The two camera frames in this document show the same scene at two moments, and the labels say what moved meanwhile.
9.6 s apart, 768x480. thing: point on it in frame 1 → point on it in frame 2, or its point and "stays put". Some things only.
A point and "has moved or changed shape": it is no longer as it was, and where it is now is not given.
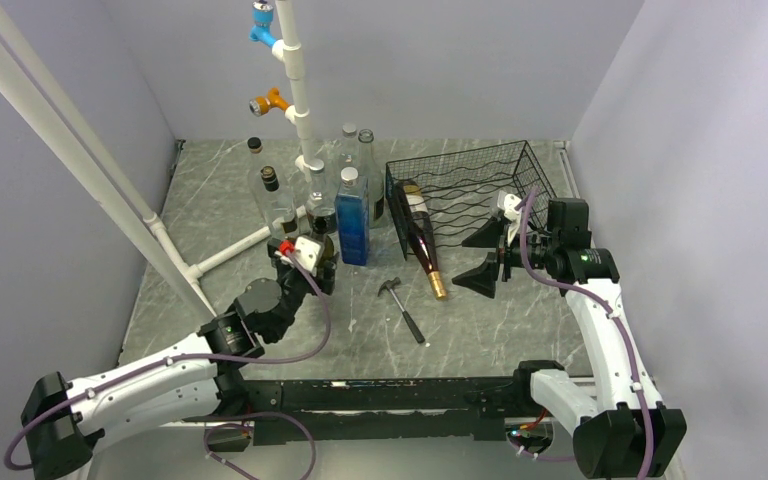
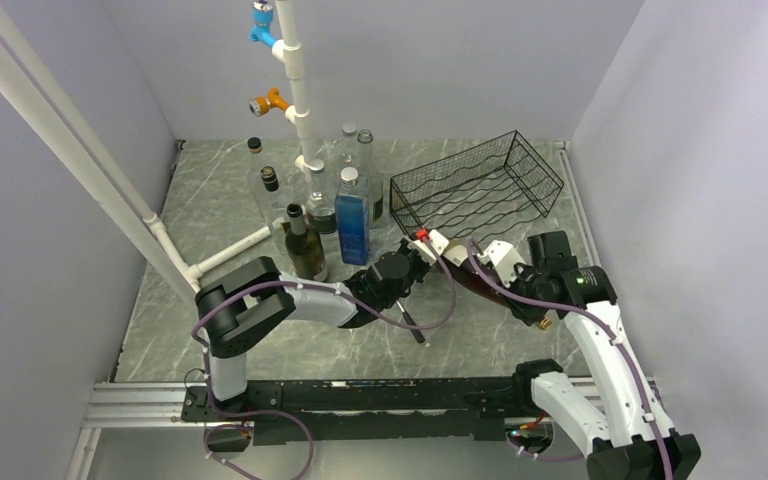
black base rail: [295, 411] stays put
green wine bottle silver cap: [324, 226] has moved or changed shape
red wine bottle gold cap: [421, 230] → [465, 272]
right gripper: [481, 278] → [528, 314]
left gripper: [325, 281] → [424, 266]
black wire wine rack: [465, 189] stays put
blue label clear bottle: [352, 215] stays put
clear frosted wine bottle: [371, 168] stays put
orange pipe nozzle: [260, 105] stays put
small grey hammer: [392, 283] stays put
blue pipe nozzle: [262, 14] stays put
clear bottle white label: [260, 199] stays put
